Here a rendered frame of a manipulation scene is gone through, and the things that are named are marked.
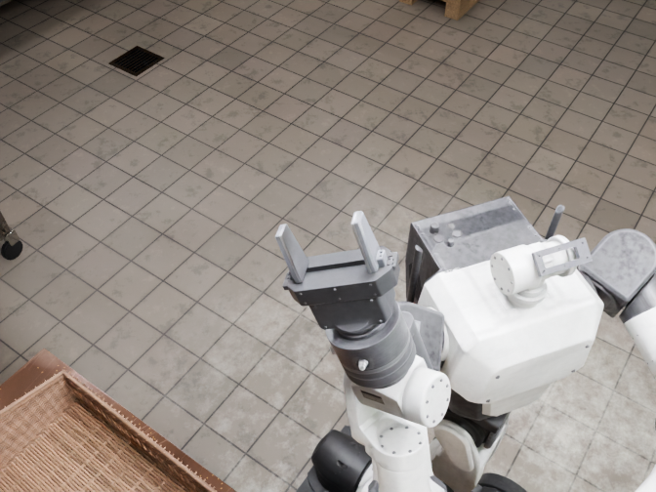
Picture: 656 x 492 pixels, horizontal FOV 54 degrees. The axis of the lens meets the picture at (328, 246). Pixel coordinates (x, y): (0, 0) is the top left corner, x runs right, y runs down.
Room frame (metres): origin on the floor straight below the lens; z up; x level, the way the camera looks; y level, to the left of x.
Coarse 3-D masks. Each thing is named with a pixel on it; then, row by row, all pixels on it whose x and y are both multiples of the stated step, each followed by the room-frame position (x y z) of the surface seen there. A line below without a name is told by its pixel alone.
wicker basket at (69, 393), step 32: (64, 384) 0.85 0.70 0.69; (0, 416) 0.72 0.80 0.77; (32, 416) 0.77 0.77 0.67; (64, 416) 0.81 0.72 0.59; (96, 416) 0.81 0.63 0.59; (0, 448) 0.68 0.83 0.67; (32, 448) 0.72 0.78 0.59; (64, 448) 0.72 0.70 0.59; (96, 448) 0.72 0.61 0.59; (160, 448) 0.65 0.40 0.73; (0, 480) 0.63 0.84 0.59; (32, 480) 0.63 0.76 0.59; (64, 480) 0.63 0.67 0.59; (96, 480) 0.63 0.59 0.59; (128, 480) 0.63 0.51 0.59; (160, 480) 0.63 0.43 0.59; (192, 480) 0.59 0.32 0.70
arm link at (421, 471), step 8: (376, 464) 0.33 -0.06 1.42; (424, 464) 0.33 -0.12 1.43; (384, 472) 0.32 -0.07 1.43; (392, 472) 0.31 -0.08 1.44; (400, 472) 0.31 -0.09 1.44; (408, 472) 0.31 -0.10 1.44; (416, 472) 0.31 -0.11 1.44; (424, 472) 0.32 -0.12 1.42; (384, 480) 0.31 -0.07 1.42; (392, 480) 0.31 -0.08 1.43; (400, 480) 0.31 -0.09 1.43; (408, 480) 0.31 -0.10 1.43; (416, 480) 0.31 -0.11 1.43; (424, 480) 0.31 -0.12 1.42; (384, 488) 0.31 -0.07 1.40; (392, 488) 0.30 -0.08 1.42; (400, 488) 0.30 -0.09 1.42; (408, 488) 0.30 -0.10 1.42; (416, 488) 0.30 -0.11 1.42; (424, 488) 0.31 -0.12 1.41
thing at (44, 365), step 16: (48, 352) 1.02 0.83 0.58; (32, 368) 0.96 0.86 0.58; (48, 368) 0.96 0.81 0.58; (64, 368) 0.96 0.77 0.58; (16, 384) 0.91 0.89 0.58; (32, 384) 0.91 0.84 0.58; (0, 400) 0.86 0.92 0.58; (112, 400) 0.86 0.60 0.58; (128, 416) 0.81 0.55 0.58; (144, 432) 0.77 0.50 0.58; (80, 448) 0.72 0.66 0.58; (128, 448) 0.72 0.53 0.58; (176, 448) 0.72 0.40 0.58; (192, 464) 0.68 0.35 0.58; (48, 480) 0.64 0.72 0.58; (112, 480) 0.64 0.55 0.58; (208, 480) 0.64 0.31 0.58
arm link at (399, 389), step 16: (416, 336) 0.43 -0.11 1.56; (416, 352) 0.42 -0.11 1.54; (400, 368) 0.37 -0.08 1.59; (416, 368) 0.39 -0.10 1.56; (432, 368) 0.43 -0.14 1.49; (352, 384) 0.39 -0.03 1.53; (368, 384) 0.36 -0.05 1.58; (384, 384) 0.36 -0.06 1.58; (400, 384) 0.37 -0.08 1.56; (416, 384) 0.37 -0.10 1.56; (432, 384) 0.37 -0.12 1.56; (448, 384) 0.38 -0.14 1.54; (368, 400) 0.37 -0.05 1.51; (384, 400) 0.36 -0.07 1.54; (400, 400) 0.35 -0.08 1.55; (416, 400) 0.35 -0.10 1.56; (432, 400) 0.35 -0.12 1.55; (448, 400) 0.37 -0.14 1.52; (400, 416) 0.35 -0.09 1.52; (416, 416) 0.34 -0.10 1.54; (432, 416) 0.34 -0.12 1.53
